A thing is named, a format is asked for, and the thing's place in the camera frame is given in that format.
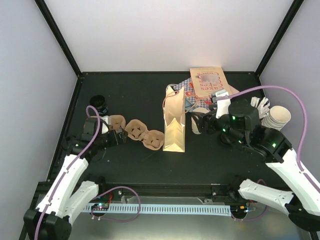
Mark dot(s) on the black lid right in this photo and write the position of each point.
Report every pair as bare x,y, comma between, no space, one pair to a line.
227,140

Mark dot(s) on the white stirrer packets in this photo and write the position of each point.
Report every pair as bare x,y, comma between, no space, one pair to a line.
262,105

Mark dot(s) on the brown pulp cup carrier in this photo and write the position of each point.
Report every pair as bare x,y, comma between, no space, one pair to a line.
151,139

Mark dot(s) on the kraft paper bag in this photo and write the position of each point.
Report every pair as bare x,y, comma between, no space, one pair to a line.
174,116

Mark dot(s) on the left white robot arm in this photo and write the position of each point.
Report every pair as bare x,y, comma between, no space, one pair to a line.
53,217

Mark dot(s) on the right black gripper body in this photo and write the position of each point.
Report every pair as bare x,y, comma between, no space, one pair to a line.
209,117

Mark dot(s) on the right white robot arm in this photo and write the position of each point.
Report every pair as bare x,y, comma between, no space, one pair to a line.
241,127

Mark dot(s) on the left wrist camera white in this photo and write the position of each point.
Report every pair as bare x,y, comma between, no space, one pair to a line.
105,124

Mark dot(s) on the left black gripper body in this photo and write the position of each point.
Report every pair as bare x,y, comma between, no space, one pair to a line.
114,141

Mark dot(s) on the pink cakes paper bag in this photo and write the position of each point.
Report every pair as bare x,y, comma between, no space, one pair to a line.
208,80

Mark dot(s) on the small circuit board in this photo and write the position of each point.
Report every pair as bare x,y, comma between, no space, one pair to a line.
100,206

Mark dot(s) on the blue checkered paper bag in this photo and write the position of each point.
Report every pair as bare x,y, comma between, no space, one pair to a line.
192,101

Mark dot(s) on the light blue cable duct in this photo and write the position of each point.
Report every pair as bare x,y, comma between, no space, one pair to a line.
163,209

